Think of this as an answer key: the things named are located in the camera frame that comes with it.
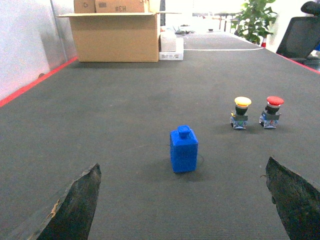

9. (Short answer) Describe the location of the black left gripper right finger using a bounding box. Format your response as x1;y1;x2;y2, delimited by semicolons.
265;157;320;240

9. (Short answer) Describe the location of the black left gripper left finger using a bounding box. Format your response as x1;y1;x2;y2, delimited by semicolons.
28;163;102;240

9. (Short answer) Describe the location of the blue block part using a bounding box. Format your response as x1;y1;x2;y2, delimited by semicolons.
170;125;199;173

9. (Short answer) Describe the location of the red mushroom push button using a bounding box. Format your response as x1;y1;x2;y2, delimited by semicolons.
259;95;285;129

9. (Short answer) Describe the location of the yellow mushroom push button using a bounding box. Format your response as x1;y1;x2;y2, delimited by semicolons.
230;96;252;129

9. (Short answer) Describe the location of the black office chair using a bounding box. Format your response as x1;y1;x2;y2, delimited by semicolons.
276;1;320;63

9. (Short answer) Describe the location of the green potted plant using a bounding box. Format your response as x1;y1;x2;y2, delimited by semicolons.
230;0;277;45

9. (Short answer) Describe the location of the white flat box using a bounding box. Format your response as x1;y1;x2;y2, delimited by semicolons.
159;38;184;61

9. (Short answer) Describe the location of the large cardboard box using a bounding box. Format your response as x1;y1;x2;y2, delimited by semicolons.
62;12;173;63

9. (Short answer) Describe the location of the white small box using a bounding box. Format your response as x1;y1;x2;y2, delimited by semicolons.
160;31;177;52

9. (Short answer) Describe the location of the small cardboard box left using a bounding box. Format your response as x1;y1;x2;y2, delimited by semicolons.
73;0;96;14

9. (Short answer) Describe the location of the small cardboard box labelled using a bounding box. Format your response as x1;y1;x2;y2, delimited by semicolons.
95;0;150;13

